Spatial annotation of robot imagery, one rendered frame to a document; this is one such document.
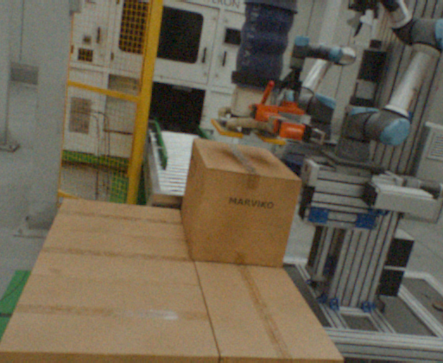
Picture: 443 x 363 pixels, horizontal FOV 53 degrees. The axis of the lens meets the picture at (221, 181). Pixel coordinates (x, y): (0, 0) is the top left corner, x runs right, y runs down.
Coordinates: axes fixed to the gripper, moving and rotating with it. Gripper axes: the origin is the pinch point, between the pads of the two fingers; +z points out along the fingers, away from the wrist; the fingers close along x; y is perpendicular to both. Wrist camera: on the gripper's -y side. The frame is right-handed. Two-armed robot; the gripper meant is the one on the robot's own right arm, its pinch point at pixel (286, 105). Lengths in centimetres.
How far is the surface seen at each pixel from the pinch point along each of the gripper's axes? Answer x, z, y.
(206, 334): -46, 64, 110
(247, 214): -26, 42, 60
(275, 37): -24, -30, 40
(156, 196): -60, 60, -3
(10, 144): -209, 114, -286
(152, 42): -72, -19, -79
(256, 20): -33, -35, 38
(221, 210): -37, 41, 60
